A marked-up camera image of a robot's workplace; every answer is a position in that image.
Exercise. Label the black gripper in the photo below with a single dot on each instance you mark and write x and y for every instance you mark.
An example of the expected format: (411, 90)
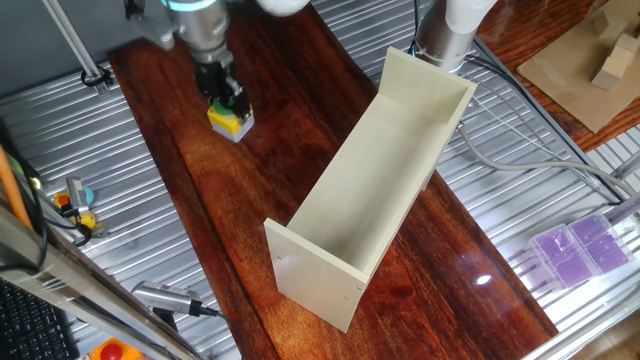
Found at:
(217, 77)

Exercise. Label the yellow box green push button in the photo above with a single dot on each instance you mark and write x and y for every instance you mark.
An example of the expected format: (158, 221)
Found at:
(227, 125)

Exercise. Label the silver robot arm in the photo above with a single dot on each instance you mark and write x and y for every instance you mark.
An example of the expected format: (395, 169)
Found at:
(200, 25)

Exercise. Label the beige wooden shelf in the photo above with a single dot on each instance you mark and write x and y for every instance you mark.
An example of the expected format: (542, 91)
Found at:
(360, 200)

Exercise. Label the glossy red-brown wooden board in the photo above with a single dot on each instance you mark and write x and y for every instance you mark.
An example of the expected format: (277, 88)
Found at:
(210, 175)

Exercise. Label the black pole clamp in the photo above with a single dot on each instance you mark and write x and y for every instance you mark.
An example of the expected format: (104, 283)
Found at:
(95, 77)

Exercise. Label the aluminium profile pole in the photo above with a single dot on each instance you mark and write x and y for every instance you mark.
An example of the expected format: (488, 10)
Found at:
(75, 45)

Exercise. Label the orange tube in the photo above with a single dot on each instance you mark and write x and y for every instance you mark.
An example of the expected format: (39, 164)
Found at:
(12, 190)

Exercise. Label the orange emergency stop box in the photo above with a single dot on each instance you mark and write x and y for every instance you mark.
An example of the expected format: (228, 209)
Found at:
(112, 350)

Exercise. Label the black keyboard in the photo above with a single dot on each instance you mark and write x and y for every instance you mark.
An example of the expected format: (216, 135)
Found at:
(30, 325)

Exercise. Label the brown cardboard sheet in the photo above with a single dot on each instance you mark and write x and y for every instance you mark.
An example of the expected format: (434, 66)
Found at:
(560, 75)

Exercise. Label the clear box purple contents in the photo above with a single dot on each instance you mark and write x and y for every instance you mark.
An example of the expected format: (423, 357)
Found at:
(562, 257)
(602, 245)

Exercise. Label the light wooden block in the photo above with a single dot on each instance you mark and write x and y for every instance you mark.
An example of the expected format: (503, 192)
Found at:
(610, 75)
(629, 45)
(607, 25)

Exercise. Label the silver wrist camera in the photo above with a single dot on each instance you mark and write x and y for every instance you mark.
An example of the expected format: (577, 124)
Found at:
(157, 32)

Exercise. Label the silver black clamp bracket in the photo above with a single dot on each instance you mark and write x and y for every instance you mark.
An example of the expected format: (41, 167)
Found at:
(77, 195)

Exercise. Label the silver ribbed camera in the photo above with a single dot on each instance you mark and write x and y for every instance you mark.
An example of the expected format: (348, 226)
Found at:
(165, 297)

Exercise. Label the black camera lead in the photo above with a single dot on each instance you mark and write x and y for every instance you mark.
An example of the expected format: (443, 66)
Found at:
(209, 311)

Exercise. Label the silver frame bar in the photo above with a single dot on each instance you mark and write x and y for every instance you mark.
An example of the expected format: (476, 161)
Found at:
(75, 290)

